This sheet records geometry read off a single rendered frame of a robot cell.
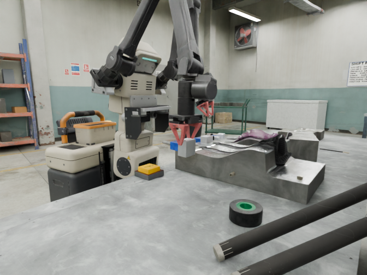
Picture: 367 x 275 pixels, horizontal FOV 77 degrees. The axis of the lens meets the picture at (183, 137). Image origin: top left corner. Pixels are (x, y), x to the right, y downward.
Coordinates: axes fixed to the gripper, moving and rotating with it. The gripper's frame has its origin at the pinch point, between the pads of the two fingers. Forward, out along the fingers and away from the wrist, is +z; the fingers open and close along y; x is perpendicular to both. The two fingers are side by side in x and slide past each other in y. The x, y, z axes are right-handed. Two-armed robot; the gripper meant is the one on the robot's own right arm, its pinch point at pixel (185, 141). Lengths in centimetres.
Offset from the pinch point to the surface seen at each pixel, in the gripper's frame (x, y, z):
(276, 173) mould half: -26.2, 14.2, 8.1
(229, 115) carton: 403, 751, 77
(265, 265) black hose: -38.3, -25.0, 10.3
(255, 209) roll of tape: -29.4, -8.1, 10.6
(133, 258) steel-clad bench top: -17.2, -34.9, 14.6
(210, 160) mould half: -3.9, 10.1, 8.0
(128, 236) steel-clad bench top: -10.8, -31.3, 14.8
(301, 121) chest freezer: 125, 672, 64
